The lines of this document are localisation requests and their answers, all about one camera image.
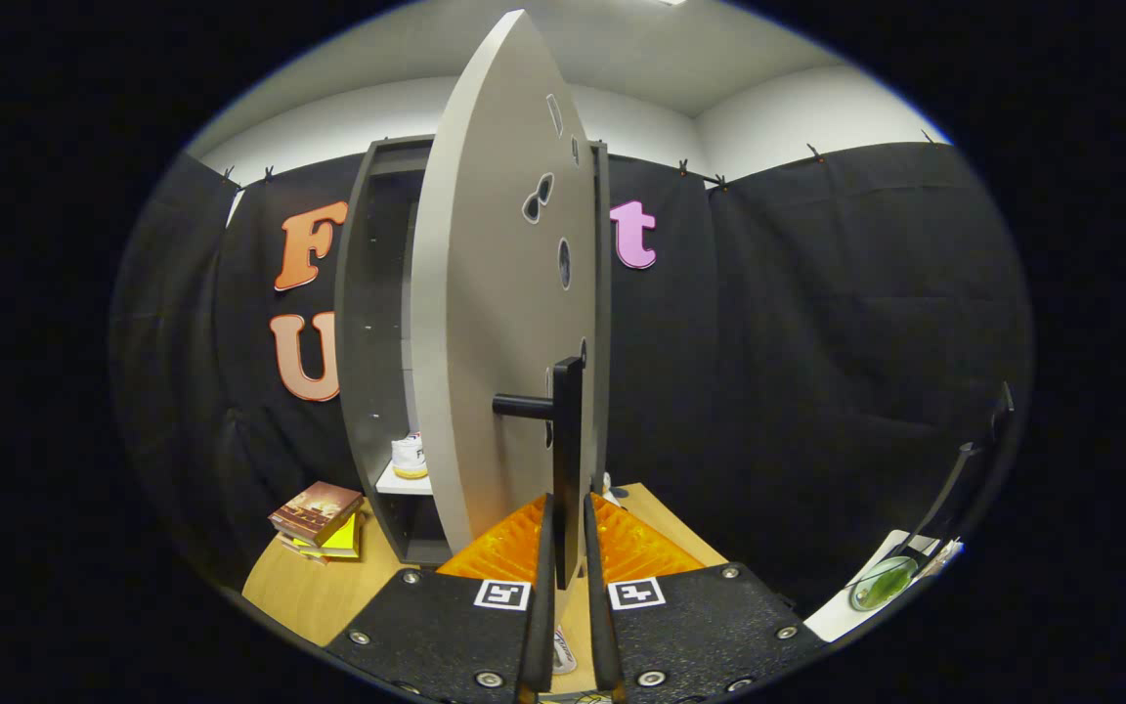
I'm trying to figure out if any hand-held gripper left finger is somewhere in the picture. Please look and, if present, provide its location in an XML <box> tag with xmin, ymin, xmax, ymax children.
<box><xmin>322</xmin><ymin>492</ymin><xmax>558</xmax><ymax>704</ymax></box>

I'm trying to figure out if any dark grey shoe cabinet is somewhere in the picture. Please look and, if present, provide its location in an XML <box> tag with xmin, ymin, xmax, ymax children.
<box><xmin>333</xmin><ymin>135</ymin><xmax>613</xmax><ymax>566</ymax></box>

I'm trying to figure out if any brown cover book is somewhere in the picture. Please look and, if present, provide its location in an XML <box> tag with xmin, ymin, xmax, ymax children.
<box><xmin>268</xmin><ymin>480</ymin><xmax>366</xmax><ymax>547</ymax></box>

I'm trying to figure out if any yellow book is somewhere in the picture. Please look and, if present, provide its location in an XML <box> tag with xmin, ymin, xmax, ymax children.
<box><xmin>291</xmin><ymin>511</ymin><xmax>366</xmax><ymax>561</ymax></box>

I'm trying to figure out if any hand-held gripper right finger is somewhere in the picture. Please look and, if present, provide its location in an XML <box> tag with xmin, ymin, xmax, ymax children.
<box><xmin>581</xmin><ymin>491</ymin><xmax>830</xmax><ymax>704</ymax></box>

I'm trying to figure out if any white cabinet shelf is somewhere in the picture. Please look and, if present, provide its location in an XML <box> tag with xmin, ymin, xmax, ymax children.
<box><xmin>374</xmin><ymin>460</ymin><xmax>435</xmax><ymax>497</ymax></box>

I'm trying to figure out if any round green glass object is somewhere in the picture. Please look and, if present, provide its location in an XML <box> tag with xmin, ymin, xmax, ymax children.
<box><xmin>848</xmin><ymin>555</ymin><xmax>920</xmax><ymax>613</ymax></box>

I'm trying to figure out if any white flat surface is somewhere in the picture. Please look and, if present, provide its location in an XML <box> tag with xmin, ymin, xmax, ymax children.
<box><xmin>805</xmin><ymin>531</ymin><xmax>965</xmax><ymax>643</ymax></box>

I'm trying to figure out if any black door handle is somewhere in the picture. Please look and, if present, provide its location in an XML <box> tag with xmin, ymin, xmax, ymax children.
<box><xmin>493</xmin><ymin>357</ymin><xmax>585</xmax><ymax>593</ymax></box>

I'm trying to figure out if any black backdrop cloth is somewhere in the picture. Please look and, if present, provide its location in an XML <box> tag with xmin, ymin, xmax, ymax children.
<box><xmin>108</xmin><ymin>140</ymin><xmax>1035</xmax><ymax>627</ymax></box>

